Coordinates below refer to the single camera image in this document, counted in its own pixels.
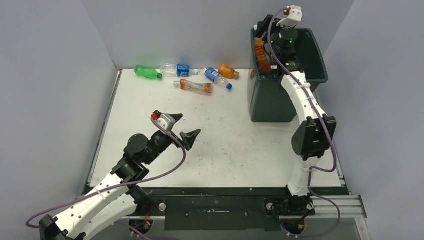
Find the large orange label bottle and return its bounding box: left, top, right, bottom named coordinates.
left=253, top=32, right=272, bottom=74

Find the orange juice bottle far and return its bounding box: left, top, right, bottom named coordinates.
left=218, top=63, right=240, bottom=80

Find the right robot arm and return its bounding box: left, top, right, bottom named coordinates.
left=242, top=7, right=337, bottom=214

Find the dark green plastic bin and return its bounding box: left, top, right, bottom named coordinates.
left=247, top=28, right=328, bottom=123

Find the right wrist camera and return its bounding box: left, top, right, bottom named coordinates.
left=276, top=5, right=303, bottom=28

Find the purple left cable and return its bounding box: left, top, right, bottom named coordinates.
left=25, top=119, right=187, bottom=229

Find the clear bottle blue label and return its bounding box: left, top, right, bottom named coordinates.
left=159, top=63, right=199, bottom=77

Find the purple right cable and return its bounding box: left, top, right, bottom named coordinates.
left=266, top=8, right=342, bottom=239

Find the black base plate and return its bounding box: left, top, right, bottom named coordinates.
left=123, top=187, right=315, bottom=232

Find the blue label bottle blue cap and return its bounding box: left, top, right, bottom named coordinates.
left=204, top=67, right=233, bottom=91

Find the green plastic bottle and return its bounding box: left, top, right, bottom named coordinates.
left=134, top=65, right=163, bottom=80

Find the purple cable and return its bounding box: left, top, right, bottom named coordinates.
left=25, top=119, right=187, bottom=229
left=266, top=8, right=342, bottom=239

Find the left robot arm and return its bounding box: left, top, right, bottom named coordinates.
left=37, top=110, right=201, bottom=240

